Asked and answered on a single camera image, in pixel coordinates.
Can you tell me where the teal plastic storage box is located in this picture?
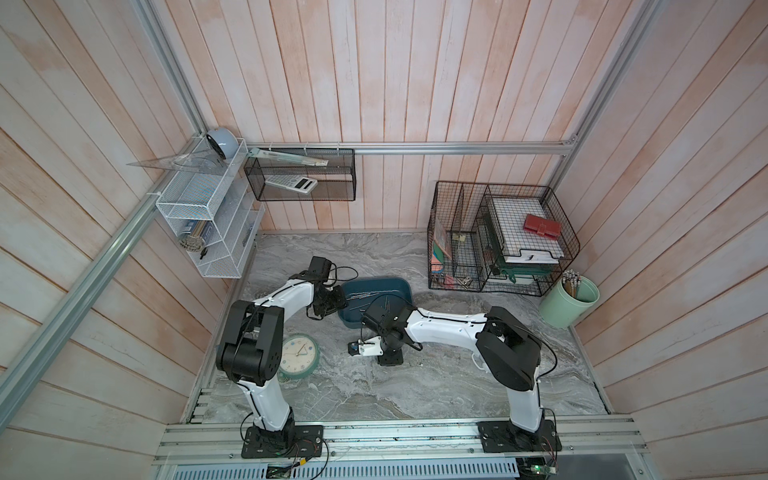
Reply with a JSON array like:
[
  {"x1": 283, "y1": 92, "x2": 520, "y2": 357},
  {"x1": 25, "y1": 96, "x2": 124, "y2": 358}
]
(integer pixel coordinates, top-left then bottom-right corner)
[{"x1": 337, "y1": 276, "x2": 412, "y2": 329}]

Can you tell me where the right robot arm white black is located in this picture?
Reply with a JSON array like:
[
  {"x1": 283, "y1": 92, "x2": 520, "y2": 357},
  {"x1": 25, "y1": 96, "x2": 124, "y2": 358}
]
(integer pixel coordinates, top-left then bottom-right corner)
[{"x1": 348, "y1": 294, "x2": 544, "y2": 434}]

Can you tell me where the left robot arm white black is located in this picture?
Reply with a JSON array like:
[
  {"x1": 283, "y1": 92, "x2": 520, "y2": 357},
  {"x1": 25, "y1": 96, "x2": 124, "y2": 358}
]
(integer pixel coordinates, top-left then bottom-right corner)
[{"x1": 215, "y1": 256, "x2": 347, "y2": 449}]

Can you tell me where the white calculator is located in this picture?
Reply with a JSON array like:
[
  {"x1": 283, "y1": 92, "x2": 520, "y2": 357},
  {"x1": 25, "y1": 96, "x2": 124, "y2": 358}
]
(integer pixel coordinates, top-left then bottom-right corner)
[{"x1": 265, "y1": 175, "x2": 318, "y2": 195}]

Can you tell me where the white paper stack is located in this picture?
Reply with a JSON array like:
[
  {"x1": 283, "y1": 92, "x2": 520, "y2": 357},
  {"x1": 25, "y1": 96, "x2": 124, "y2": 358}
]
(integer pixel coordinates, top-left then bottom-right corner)
[{"x1": 489, "y1": 196, "x2": 565, "y2": 265}]

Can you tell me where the mint green pen cup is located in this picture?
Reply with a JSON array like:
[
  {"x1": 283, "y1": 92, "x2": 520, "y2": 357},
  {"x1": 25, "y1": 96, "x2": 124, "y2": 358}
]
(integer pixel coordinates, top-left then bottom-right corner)
[{"x1": 539, "y1": 270, "x2": 600, "y2": 329}]

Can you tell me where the clear triangle ruler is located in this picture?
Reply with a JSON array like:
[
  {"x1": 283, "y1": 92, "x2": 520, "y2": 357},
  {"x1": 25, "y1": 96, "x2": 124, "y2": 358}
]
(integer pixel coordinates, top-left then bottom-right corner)
[{"x1": 129, "y1": 152, "x2": 222, "y2": 174}]

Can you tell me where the red wallet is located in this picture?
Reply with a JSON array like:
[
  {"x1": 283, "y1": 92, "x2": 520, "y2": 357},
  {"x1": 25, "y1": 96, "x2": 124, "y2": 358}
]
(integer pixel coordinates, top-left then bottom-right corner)
[{"x1": 523, "y1": 214, "x2": 562, "y2": 239}]

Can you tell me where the blue grey round speaker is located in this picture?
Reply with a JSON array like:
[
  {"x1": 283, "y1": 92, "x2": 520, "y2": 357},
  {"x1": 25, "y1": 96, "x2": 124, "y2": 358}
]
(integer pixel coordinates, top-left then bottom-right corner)
[{"x1": 206, "y1": 127, "x2": 239, "y2": 161}]

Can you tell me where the green round wall clock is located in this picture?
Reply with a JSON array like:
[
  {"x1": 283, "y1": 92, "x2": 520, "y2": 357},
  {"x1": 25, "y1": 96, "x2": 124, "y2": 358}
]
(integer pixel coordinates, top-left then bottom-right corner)
[{"x1": 279, "y1": 334, "x2": 320, "y2": 379}]

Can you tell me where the black wire wall basket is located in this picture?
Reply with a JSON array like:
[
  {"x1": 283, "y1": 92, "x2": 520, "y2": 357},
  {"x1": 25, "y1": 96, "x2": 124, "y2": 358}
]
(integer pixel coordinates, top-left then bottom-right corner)
[{"x1": 243, "y1": 147, "x2": 357, "y2": 202}]

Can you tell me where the black wire desk organizer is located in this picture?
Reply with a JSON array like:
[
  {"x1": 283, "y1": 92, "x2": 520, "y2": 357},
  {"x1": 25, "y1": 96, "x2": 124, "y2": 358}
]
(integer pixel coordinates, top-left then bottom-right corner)
[{"x1": 427, "y1": 181, "x2": 581, "y2": 297}]

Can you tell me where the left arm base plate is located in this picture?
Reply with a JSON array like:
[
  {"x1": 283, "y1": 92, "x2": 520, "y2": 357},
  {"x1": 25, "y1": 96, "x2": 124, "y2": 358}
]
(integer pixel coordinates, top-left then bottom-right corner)
[{"x1": 241, "y1": 425, "x2": 324, "y2": 459}]

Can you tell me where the white wire wall shelf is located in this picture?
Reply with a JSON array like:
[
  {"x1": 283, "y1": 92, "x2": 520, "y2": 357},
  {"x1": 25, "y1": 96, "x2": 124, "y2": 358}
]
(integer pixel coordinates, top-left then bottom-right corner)
[{"x1": 156, "y1": 137, "x2": 265, "y2": 279}]

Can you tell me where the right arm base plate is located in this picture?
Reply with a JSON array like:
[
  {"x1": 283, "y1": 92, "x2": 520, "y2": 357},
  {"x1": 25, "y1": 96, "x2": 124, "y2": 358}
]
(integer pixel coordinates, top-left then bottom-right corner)
[{"x1": 477, "y1": 420, "x2": 562, "y2": 453}]

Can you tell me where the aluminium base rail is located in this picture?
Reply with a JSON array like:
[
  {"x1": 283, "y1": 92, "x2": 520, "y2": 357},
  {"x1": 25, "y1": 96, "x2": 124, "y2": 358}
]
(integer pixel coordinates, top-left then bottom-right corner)
[{"x1": 153, "y1": 415, "x2": 648, "y2": 465}]

